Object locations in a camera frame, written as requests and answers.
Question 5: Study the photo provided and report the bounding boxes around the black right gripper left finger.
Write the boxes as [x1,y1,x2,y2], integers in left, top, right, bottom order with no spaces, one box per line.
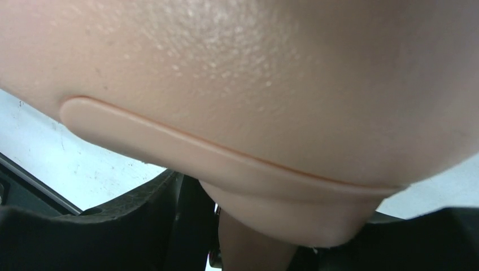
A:
[1,170,219,270]

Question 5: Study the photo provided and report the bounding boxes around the pink hard-shell suitcase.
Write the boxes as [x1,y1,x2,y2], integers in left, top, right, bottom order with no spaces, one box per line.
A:
[1,1,478,270]

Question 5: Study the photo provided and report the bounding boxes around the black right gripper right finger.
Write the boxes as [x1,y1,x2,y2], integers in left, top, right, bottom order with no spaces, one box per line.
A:
[289,207,478,270]

